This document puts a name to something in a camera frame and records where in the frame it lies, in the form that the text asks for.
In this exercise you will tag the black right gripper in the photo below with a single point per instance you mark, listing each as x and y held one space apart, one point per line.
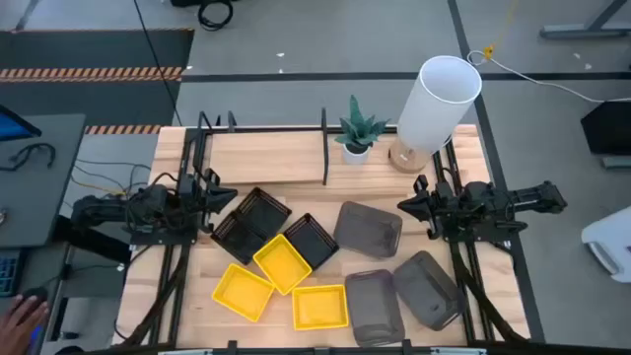
443 209

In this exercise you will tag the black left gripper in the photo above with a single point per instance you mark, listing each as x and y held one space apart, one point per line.
197 197

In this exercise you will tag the black slotted plastic basket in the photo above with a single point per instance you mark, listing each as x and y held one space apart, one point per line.
263 211
311 241
237 240

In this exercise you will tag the grey translucent plastic basket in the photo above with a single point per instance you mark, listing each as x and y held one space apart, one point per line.
426 291
367 229
373 308

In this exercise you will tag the yellow plastic basket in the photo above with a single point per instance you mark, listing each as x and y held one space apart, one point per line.
320 307
282 263
244 292

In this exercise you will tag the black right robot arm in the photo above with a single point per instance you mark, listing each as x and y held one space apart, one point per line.
512 202

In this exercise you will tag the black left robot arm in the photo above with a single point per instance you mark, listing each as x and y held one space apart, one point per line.
108 209

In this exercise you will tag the green plant in white pot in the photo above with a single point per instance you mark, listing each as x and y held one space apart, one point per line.
356 153

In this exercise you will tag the white lamp with wooden base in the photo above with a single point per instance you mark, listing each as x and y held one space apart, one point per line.
434 108

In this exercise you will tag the dark grey desk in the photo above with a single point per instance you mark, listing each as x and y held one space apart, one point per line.
39 197

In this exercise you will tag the black mat with hazard stripes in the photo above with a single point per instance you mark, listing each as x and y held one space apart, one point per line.
98 49

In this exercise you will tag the white plastic object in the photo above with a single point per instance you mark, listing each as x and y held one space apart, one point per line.
611 241

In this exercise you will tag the black box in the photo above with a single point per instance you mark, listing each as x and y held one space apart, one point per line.
609 128

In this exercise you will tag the computer monitor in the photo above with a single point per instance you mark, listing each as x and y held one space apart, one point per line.
15 125

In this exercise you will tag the black keyboard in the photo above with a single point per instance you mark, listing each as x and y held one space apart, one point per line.
7 273

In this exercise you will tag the grey table leg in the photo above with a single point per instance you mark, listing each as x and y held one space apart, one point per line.
581 32

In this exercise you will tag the person's hand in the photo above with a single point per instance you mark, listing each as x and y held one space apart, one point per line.
20 328

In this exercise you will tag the wooden shelf with black frame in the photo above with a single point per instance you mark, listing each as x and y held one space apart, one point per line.
266 158

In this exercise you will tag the black aluminium rig frame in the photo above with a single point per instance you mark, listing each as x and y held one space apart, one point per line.
180 276

